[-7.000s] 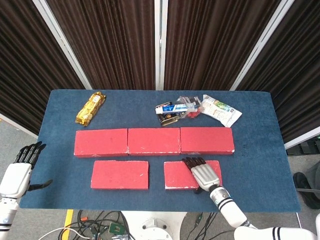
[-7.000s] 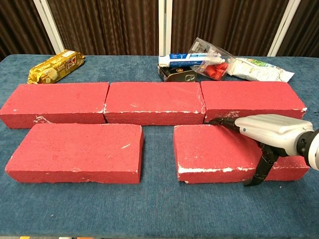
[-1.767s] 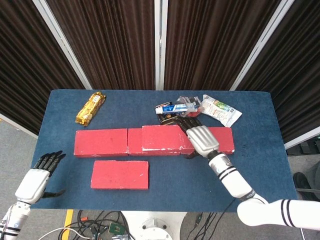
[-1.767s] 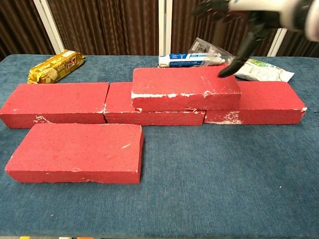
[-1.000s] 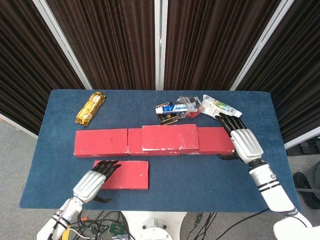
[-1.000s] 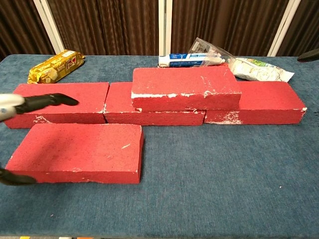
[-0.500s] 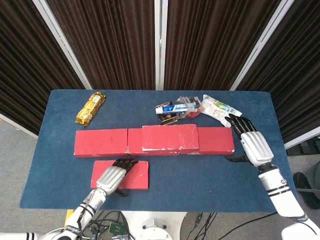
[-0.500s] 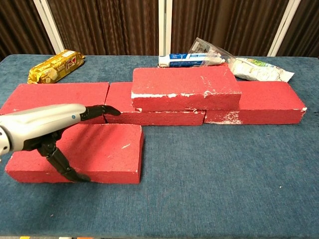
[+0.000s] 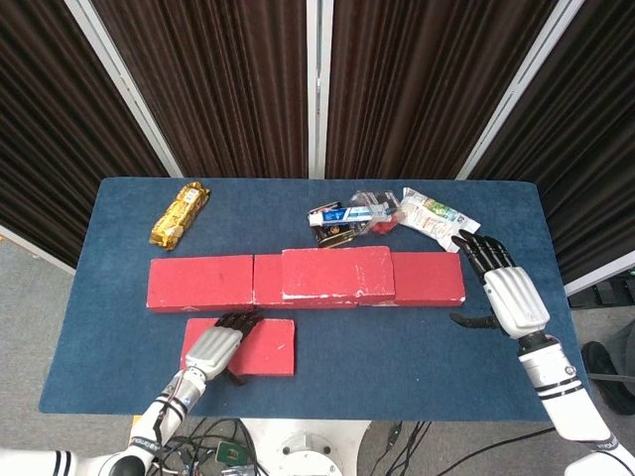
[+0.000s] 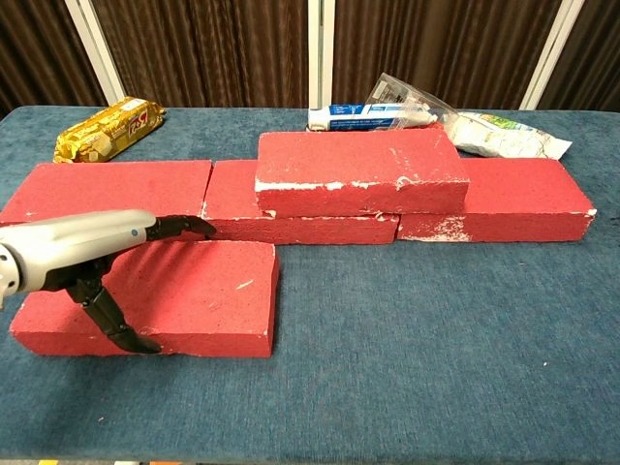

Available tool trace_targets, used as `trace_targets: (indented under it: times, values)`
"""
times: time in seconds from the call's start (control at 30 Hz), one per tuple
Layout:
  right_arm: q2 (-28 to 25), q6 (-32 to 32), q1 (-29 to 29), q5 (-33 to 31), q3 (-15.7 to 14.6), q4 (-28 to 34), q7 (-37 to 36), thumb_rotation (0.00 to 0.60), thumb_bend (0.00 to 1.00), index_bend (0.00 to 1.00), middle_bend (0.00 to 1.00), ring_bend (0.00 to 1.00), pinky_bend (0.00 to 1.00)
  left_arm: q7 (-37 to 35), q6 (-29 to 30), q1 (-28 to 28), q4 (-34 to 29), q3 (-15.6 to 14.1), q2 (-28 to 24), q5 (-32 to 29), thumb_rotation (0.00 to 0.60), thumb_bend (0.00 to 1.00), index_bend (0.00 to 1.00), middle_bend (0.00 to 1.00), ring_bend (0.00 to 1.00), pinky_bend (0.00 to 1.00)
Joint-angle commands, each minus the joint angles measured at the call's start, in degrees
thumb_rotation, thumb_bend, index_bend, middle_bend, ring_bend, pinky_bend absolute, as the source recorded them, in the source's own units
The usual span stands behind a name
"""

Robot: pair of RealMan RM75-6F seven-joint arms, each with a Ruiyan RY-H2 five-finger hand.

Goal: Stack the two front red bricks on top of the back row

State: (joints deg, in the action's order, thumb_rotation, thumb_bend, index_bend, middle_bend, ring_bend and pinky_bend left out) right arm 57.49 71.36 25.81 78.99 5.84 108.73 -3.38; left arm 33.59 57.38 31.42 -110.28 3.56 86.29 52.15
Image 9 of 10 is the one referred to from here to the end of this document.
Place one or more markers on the green circuit board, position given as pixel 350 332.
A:
pixel 229 452

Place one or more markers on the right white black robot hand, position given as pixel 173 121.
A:
pixel 516 302

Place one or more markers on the blue white toothpaste box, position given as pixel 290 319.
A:
pixel 337 216

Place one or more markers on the red rectangular block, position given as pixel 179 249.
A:
pixel 198 282
pixel 267 282
pixel 270 347
pixel 337 273
pixel 429 277

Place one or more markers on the white printed snack pouch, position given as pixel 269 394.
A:
pixel 436 220

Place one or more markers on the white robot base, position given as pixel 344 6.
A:
pixel 305 448

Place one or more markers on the brown pleated partition panel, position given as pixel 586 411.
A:
pixel 223 84
pixel 49 124
pixel 412 84
pixel 585 149

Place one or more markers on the yellow floor tape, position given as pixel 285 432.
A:
pixel 136 420

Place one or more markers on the gold foil snack pack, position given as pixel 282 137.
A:
pixel 179 215

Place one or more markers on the blue felt table cloth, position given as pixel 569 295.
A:
pixel 322 357

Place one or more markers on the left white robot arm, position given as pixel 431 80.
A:
pixel 144 439

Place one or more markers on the clear plastic box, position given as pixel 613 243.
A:
pixel 379 204

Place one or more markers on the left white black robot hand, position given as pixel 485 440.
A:
pixel 213 349

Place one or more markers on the small red item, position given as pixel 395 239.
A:
pixel 383 228

